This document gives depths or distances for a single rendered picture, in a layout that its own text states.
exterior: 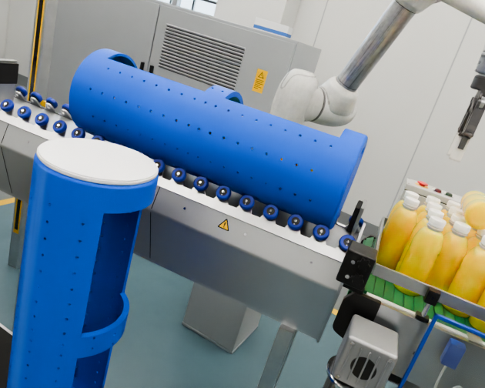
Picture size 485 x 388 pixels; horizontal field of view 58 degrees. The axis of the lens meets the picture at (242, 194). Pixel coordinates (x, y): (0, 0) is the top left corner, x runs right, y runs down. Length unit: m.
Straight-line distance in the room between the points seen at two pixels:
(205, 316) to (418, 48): 2.78
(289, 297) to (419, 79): 2.94
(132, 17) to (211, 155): 2.44
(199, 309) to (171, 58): 1.85
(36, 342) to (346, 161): 0.89
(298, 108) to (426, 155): 2.27
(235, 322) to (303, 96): 1.07
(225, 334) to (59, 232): 1.30
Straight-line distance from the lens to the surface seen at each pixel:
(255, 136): 1.18
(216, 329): 2.20
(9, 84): 1.88
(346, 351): 1.05
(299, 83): 1.85
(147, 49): 3.45
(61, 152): 1.09
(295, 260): 1.23
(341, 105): 1.95
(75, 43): 3.95
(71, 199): 1.00
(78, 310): 1.14
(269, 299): 1.35
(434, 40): 3.99
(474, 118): 1.32
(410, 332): 1.16
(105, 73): 1.41
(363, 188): 4.10
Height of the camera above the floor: 1.39
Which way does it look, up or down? 19 degrees down
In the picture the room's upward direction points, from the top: 17 degrees clockwise
